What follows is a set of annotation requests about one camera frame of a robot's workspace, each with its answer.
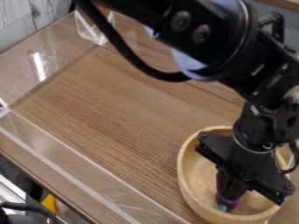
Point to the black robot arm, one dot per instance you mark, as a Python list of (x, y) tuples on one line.
[(223, 43)]

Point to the clear acrylic corner bracket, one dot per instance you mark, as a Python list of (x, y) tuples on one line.
[(88, 31)]

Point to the clear acrylic tray wall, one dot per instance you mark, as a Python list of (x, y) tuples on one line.
[(83, 184)]

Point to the brown wooden bowl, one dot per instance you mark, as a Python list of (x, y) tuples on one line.
[(196, 178)]

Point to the yellow black device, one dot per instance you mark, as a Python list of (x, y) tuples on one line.
[(57, 213)]

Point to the purple toy eggplant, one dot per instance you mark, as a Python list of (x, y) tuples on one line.
[(226, 204)]

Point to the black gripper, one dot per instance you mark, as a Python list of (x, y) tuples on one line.
[(243, 169)]

